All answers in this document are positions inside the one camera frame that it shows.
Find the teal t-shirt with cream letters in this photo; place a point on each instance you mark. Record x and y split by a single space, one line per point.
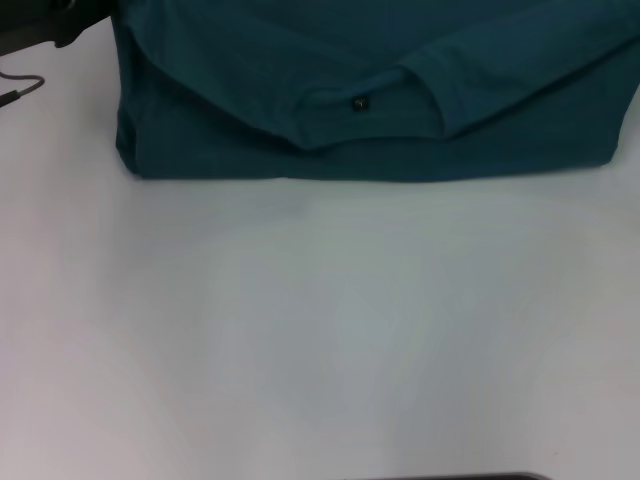
375 75

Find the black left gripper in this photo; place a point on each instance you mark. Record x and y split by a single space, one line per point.
40 25

